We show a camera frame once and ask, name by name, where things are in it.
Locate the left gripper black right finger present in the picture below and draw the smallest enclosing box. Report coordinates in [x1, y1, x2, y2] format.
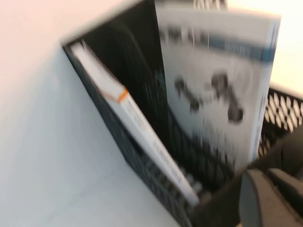
[268, 167, 303, 204]

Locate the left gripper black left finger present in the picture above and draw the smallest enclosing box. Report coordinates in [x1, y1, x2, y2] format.
[239, 169, 295, 227]

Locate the white car suspension book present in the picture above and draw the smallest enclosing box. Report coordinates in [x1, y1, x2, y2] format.
[155, 1, 282, 171]

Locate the white orange ROS2 book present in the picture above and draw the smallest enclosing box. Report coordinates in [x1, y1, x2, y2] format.
[70, 41, 199, 206]

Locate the black plastic three-slot book stand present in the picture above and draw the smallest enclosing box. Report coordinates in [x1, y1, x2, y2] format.
[61, 0, 303, 227]

